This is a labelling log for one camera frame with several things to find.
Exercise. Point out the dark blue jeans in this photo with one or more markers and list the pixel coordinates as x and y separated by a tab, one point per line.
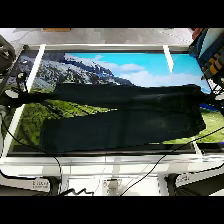
126	126

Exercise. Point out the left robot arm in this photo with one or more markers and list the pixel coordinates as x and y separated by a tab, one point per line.
6	53

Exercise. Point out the silver frame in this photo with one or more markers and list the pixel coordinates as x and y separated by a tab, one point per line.
110	163

